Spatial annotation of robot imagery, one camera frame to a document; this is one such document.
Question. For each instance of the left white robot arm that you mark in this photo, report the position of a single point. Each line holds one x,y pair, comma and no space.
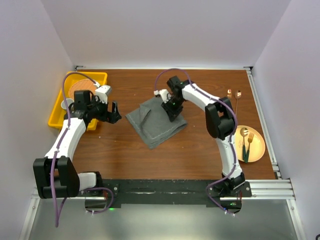
55,174

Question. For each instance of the gold fork green handle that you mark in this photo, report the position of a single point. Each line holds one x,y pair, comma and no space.
250,140

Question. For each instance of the aluminium frame rail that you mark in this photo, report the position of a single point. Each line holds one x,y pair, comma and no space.
262,189

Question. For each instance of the orange woven coaster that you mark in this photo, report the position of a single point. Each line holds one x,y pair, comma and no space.
81,85

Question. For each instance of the rose gold spoon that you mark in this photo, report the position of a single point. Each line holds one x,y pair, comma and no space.
237,96

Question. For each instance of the golden round plate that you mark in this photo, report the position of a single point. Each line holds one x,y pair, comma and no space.
257,146

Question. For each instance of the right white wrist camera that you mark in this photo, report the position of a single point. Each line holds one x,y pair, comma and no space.
164,94

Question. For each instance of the grey cloth napkin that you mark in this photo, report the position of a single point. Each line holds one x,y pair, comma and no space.
152,123

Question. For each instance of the grey ceramic cup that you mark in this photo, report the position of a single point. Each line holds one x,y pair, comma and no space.
66,103

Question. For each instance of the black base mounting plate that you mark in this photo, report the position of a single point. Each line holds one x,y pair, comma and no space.
176,192

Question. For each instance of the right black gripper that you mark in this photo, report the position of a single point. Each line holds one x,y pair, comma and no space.
173,113

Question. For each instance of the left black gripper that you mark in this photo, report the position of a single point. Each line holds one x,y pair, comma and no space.
107,116

